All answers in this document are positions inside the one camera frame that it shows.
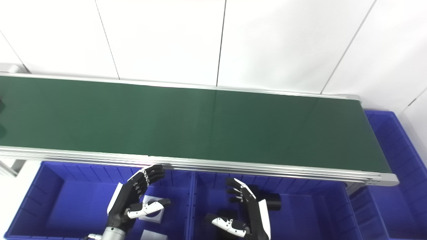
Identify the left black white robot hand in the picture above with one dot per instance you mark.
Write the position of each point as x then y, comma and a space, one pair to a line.
124, 200

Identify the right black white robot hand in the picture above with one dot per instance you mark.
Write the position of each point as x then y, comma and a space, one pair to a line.
257, 216

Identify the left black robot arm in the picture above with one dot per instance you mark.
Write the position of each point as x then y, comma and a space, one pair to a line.
113, 234

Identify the black cylinder part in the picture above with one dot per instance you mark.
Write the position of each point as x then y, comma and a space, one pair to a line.
272, 200

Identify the white flat part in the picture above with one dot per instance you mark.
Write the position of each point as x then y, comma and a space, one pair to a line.
153, 235

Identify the blue plastic bin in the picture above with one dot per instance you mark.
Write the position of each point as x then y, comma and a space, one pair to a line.
397, 186
76, 206
307, 216

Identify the green conveyor belt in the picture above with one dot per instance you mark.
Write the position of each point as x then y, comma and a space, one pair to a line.
267, 169
186, 123

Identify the aluminium conveyor leg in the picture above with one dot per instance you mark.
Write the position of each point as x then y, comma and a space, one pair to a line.
354, 188
13, 166

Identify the grey conveyor motor housing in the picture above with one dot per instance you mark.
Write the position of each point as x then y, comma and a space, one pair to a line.
11, 68

